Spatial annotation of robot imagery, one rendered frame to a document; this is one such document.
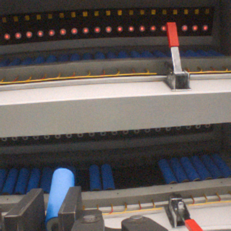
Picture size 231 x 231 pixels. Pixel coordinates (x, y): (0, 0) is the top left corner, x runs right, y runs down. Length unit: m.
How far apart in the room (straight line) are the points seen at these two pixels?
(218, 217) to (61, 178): 0.27
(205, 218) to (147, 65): 0.24
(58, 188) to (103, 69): 0.22
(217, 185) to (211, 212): 0.04
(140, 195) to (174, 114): 0.13
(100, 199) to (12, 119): 0.17
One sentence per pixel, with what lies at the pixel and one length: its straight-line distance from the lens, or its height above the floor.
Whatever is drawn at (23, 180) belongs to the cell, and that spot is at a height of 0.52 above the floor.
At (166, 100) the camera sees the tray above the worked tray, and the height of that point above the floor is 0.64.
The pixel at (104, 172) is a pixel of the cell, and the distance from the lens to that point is 0.46.
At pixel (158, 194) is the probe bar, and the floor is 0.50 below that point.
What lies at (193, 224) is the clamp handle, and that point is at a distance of 0.35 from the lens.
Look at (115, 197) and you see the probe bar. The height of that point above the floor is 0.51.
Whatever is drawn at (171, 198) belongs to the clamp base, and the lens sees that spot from 0.40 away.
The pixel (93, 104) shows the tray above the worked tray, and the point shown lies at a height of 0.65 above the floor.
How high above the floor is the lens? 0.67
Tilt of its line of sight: 7 degrees down
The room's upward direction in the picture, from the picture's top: 3 degrees counter-clockwise
